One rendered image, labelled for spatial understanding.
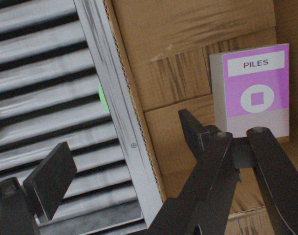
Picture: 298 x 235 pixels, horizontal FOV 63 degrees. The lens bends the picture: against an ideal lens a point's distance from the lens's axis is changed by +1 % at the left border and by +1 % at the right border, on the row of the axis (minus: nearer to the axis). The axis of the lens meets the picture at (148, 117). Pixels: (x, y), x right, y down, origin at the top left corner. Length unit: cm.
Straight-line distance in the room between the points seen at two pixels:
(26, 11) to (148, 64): 32
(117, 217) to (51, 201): 54
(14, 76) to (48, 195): 52
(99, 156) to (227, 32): 43
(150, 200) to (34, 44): 44
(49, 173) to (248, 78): 35
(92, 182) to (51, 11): 44
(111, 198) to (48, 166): 55
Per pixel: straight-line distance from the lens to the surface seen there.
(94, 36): 47
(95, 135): 65
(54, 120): 66
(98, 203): 74
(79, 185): 72
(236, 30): 50
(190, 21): 48
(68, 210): 76
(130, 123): 49
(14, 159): 73
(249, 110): 46
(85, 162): 68
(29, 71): 66
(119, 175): 69
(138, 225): 79
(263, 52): 45
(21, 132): 70
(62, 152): 21
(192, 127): 16
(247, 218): 65
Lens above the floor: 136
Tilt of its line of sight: 75 degrees down
